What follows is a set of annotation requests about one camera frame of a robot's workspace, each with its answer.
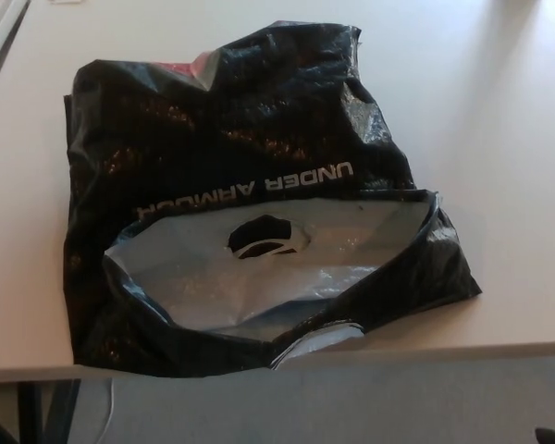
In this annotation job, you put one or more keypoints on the white neighbouring desk edge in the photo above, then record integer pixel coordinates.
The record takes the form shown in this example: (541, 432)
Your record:
(0, 32)

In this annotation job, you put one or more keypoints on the black table leg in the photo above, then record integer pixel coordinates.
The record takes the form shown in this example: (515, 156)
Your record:
(51, 411)

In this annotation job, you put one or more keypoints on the black Under Armour plastic bag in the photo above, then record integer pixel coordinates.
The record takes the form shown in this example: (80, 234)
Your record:
(259, 125)

